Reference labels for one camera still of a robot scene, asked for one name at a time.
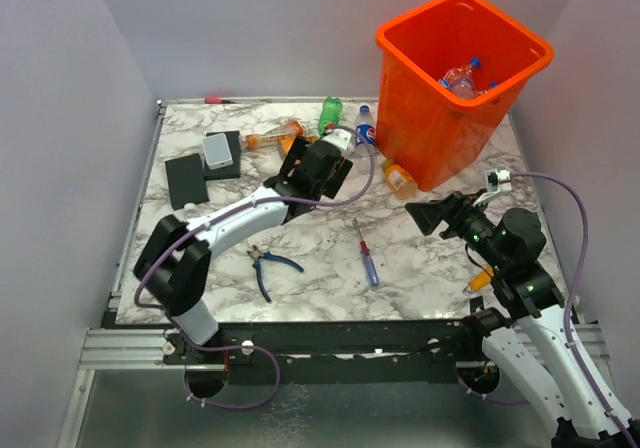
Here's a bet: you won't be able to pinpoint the tall orange label tea bottle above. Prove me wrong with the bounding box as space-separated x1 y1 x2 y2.
239 121 305 151

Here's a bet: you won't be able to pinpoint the white box device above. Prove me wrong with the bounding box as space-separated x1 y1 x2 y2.
202 133 233 170

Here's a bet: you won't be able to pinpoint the red marker pen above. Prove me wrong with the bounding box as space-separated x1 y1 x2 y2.
204 97 236 105

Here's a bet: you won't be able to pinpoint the orange plastic bin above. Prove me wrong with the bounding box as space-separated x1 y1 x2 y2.
376 0 554 191

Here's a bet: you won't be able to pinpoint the green plastic bottle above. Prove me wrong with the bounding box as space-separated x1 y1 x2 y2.
317 97 343 136

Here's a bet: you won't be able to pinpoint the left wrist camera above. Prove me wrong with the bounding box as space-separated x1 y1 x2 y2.
320 125 354 156

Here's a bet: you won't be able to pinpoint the yellow utility knife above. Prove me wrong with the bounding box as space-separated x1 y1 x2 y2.
463 267 494 294

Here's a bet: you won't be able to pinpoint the aluminium frame rail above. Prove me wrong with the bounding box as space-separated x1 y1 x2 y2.
77 327 174 371
572 324 610 363

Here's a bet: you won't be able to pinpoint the black flat block front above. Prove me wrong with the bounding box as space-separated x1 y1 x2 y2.
165 153 209 210

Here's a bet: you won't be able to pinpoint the small orange juice bottle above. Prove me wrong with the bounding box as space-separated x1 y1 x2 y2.
381 159 417 200

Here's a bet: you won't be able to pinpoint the black flat block rear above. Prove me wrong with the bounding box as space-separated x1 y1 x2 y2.
201 131 241 181

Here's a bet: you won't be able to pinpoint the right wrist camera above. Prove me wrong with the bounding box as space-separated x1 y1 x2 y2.
473 168 512 207

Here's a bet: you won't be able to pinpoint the red blue screwdriver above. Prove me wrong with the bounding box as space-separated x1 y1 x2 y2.
353 219 380 287

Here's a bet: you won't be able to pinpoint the clear white-cap bottle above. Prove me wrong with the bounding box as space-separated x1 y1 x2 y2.
183 203 198 219

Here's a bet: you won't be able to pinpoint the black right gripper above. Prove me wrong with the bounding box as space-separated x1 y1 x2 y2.
405 187 509 270

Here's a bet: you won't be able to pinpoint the purple cable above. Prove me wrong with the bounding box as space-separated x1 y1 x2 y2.
457 171 640 437
133 125 376 411

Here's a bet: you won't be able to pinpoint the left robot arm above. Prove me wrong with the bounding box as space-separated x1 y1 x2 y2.
133 129 352 363

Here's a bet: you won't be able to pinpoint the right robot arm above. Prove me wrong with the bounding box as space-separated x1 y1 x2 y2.
405 192 639 447

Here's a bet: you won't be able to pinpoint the black flat block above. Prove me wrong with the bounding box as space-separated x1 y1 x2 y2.
165 153 209 210
201 131 241 181

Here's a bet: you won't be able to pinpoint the right aluminium frame rail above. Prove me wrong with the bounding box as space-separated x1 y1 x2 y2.
572 324 610 363

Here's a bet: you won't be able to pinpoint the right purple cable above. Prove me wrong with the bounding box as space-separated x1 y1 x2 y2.
457 171 640 437

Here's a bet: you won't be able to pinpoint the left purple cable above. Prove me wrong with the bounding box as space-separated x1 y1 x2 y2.
133 125 376 411

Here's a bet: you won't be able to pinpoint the Pepsi bottle beside bin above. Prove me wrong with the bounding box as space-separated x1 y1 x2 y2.
352 105 376 174

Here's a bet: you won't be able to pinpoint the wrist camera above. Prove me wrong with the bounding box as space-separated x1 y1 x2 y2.
473 168 512 207
320 125 354 156

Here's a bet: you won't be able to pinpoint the orange label bottle right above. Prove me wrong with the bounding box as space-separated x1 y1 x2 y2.
278 138 296 160

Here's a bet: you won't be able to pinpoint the blue handled pliers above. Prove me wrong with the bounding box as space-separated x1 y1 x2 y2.
245 244 305 304

